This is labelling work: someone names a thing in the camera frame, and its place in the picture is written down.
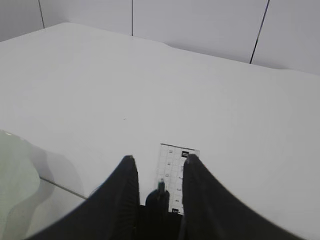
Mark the black pen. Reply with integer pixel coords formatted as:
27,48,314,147
145,178,170,220

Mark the clear plastic ruler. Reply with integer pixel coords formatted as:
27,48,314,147
155,143,200,215

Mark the translucent green wavy glass plate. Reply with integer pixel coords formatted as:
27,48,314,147
0,130,40,236

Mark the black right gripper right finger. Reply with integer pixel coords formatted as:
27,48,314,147
182,154,299,240

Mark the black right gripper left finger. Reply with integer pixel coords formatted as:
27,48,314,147
30,155,140,240

